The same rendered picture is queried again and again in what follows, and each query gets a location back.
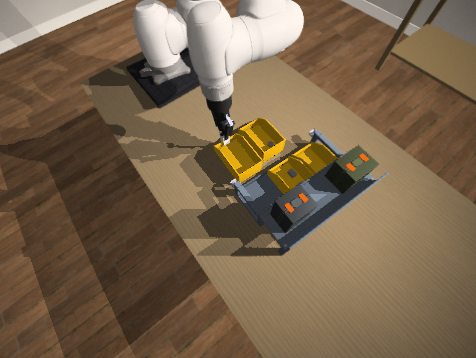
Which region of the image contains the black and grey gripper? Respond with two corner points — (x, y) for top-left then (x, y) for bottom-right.
(206, 95), (235, 146)

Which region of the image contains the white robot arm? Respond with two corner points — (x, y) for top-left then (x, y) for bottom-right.
(133, 0), (304, 102)

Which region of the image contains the grey metal shelf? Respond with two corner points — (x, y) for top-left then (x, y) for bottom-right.
(230, 129), (388, 256)

